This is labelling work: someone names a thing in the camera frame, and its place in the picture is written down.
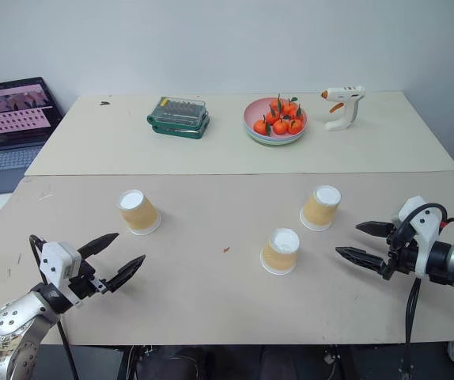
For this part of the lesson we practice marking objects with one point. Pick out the dark rounded shape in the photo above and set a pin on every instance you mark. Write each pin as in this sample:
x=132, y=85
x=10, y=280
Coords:
x=163, y=364

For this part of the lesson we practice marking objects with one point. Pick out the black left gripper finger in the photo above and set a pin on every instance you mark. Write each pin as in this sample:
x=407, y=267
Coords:
x=126, y=273
x=98, y=244

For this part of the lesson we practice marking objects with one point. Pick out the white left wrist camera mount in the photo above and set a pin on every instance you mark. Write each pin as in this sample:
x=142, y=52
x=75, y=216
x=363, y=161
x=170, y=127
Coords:
x=59, y=261

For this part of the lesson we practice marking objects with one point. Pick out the grey open laptop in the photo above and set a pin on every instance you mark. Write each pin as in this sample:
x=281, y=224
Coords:
x=9, y=118

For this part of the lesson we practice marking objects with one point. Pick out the orange mandarin with leaf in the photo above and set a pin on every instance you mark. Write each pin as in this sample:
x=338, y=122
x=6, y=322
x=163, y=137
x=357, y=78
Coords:
x=289, y=108
x=261, y=127
x=272, y=118
x=298, y=114
x=295, y=126
x=276, y=105
x=280, y=127

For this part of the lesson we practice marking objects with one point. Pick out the pink plate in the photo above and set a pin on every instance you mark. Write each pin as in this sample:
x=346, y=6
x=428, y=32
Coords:
x=252, y=112

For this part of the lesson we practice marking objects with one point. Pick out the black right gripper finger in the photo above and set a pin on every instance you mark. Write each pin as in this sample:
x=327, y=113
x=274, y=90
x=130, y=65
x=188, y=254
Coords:
x=375, y=228
x=363, y=257

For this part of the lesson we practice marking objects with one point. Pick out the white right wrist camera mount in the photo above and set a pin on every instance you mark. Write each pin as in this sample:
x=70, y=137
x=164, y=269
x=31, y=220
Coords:
x=424, y=233

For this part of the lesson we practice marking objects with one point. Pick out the green screwdriver bit case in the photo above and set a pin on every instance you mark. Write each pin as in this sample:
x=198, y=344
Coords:
x=177, y=111
x=181, y=134

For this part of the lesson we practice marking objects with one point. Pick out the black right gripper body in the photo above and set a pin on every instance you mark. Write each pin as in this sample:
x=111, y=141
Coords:
x=403, y=257

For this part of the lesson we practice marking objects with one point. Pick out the white hot glue gun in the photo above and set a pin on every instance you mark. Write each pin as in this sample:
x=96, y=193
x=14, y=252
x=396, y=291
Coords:
x=343, y=95

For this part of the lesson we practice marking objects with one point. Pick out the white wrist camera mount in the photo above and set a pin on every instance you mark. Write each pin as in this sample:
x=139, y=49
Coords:
x=59, y=261
x=424, y=233

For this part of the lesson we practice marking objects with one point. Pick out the pale green plate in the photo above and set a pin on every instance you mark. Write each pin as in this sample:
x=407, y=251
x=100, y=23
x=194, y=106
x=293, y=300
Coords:
x=276, y=142

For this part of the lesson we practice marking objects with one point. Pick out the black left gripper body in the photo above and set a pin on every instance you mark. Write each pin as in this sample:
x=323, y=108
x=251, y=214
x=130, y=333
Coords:
x=86, y=283

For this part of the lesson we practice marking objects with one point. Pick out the tan paper cup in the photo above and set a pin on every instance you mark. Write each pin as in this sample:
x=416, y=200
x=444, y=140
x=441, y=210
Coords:
x=320, y=211
x=278, y=255
x=142, y=215

